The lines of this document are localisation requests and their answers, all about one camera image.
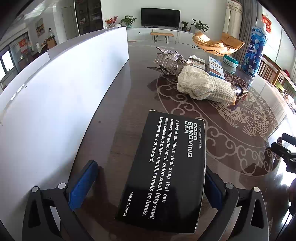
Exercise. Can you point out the black flat screen television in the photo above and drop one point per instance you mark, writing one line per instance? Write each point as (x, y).
(160, 17)

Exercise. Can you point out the black odor removing bar box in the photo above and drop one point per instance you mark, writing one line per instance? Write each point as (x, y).
(165, 185)

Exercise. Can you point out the wooden bench black legs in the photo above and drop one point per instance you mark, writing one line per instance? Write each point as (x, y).
(157, 34)

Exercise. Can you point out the dark glass display cabinet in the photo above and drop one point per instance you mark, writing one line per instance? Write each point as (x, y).
(88, 15)

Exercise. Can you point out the red wall hanging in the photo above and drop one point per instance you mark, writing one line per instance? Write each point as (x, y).
(266, 20)

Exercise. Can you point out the small potted plant right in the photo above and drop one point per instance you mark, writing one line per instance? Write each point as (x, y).
(184, 27)

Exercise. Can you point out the green potted plant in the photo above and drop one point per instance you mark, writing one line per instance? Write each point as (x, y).
(128, 21)

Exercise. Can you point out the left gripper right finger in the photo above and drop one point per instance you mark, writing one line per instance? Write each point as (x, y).
(252, 222)

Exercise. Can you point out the standing air conditioner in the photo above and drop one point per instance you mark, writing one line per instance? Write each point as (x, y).
(233, 18)

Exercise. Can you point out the blue white medicine box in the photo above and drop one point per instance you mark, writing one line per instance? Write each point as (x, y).
(214, 68)

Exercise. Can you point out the teal white round container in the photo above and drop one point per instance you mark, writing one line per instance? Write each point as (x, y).
(230, 61)

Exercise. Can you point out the rhinestone bow hair clip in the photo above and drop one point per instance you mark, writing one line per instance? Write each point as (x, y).
(169, 62)

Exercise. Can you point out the gold silver cosmetic tube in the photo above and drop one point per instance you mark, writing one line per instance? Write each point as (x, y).
(240, 93)

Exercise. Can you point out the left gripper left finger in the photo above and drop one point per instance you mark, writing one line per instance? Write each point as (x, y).
(39, 222)

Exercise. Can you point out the white ointment box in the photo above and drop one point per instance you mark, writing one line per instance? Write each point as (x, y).
(197, 62)

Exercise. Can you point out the tall blue patterned bottle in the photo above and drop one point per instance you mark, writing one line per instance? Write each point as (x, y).
(253, 55)

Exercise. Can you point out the orange lounge chair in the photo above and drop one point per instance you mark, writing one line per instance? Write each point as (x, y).
(227, 45)

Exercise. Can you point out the white cardboard storage box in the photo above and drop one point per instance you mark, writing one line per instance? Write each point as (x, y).
(45, 112)

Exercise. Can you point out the wooden dining chair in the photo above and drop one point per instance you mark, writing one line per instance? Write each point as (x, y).
(277, 77)

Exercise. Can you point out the grey curtain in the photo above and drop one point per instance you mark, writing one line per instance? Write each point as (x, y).
(252, 11)

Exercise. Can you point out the red flower vase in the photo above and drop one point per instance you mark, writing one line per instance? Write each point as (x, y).
(111, 21)

